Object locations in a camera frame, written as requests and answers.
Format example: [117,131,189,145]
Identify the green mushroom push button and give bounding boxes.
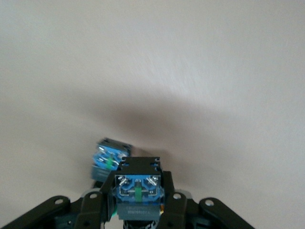
[91,137,133,184]

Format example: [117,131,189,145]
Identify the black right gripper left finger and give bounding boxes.
[0,173,117,229]

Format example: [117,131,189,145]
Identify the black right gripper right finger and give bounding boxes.
[162,170,255,229]

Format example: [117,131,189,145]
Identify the red mushroom push button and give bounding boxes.
[108,156,166,229]

